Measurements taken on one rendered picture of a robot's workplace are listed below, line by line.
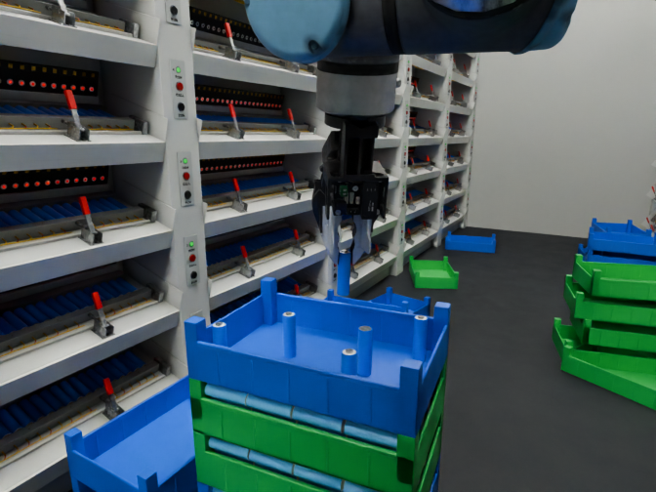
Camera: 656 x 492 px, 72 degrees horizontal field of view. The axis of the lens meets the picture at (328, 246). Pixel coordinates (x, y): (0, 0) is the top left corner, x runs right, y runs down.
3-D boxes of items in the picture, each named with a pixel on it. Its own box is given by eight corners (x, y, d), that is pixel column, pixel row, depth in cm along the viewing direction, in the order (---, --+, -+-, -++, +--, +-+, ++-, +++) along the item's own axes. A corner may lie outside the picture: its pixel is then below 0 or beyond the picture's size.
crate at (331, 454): (444, 404, 67) (447, 354, 65) (411, 503, 49) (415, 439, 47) (269, 363, 78) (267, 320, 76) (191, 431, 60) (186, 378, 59)
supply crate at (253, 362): (447, 354, 65) (451, 303, 63) (415, 439, 47) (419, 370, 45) (267, 320, 76) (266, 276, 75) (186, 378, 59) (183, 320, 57)
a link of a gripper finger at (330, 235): (319, 281, 59) (326, 217, 55) (315, 258, 64) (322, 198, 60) (343, 281, 59) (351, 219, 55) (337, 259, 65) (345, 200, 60)
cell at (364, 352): (369, 332, 56) (368, 379, 58) (374, 326, 58) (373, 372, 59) (355, 329, 57) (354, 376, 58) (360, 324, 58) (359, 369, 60)
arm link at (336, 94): (313, 63, 53) (392, 65, 54) (312, 105, 56) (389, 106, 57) (320, 74, 46) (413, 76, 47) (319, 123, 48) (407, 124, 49)
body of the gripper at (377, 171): (323, 225, 53) (326, 122, 47) (317, 197, 61) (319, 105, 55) (387, 224, 54) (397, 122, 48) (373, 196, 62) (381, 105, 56)
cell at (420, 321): (427, 357, 63) (429, 314, 61) (424, 363, 61) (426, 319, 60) (413, 355, 64) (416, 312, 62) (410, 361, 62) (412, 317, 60)
